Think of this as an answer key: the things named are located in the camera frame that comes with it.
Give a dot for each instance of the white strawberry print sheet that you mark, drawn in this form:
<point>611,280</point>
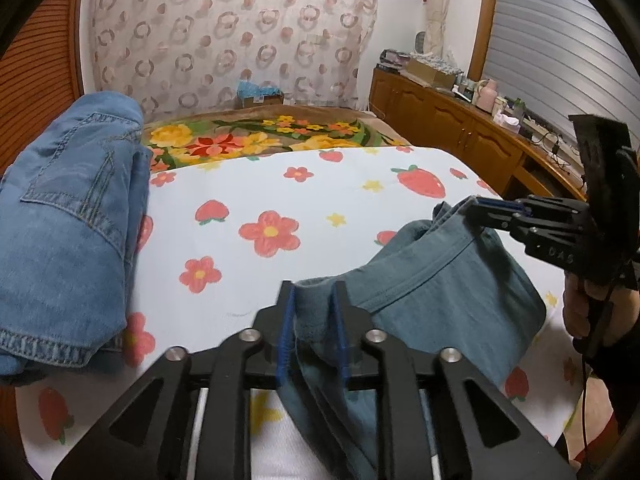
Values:
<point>320,195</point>

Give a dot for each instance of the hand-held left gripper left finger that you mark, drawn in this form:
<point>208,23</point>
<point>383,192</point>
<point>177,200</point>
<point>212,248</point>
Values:
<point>284,345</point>

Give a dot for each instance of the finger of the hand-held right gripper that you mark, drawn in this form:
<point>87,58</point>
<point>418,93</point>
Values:
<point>500,204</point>
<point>495,221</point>

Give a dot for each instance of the dark box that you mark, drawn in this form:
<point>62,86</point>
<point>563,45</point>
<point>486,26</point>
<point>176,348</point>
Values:
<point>392,59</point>

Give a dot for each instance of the person's right forearm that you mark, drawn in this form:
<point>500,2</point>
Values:
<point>610,375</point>

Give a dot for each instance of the person's right hand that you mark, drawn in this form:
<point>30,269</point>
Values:
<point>577,310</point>

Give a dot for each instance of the grey window shutter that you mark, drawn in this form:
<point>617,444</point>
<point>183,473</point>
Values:
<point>550,35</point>

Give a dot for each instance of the wooden louvered wardrobe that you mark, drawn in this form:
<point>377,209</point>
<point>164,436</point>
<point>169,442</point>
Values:
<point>40,70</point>

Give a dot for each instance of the cardboard box with blue contents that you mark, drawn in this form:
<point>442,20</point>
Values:
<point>260,97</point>

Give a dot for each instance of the white tissue pack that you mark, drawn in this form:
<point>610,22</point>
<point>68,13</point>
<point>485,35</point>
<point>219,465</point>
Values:
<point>507,121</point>

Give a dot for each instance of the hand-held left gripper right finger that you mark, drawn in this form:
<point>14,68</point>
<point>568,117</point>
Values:
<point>343,340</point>

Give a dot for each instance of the floral blanket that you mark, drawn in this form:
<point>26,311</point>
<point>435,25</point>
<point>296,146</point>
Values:
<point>225,142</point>

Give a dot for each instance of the pink kettle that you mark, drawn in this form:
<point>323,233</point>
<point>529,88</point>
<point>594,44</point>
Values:
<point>486,95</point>

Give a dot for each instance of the cream lace curtain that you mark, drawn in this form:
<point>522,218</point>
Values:
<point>437,5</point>

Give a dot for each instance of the teal pants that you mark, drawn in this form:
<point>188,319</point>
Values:
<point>440,300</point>

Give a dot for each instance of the blue denim jeans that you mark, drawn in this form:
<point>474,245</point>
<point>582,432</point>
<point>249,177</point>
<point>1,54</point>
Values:
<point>65,210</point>

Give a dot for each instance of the open cardboard box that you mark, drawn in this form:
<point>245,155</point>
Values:
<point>430,74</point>

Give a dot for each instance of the wooden cabinet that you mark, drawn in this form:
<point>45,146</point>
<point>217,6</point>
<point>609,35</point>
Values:
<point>440,110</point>

